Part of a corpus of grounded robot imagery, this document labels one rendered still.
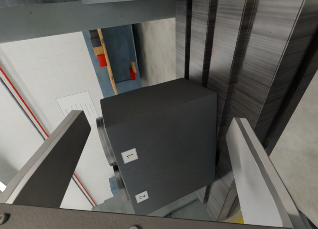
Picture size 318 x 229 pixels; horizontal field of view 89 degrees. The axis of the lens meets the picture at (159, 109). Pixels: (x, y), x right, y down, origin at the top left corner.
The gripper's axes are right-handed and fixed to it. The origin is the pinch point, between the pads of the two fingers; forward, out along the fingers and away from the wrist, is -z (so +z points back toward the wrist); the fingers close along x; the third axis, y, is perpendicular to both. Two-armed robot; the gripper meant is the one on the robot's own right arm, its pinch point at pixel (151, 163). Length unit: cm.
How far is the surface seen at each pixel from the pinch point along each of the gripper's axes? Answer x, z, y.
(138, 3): 10, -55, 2
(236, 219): -61, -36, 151
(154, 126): 1.3, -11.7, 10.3
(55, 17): 32, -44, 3
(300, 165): -93, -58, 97
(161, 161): 0.1, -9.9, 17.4
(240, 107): -11.0, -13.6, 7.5
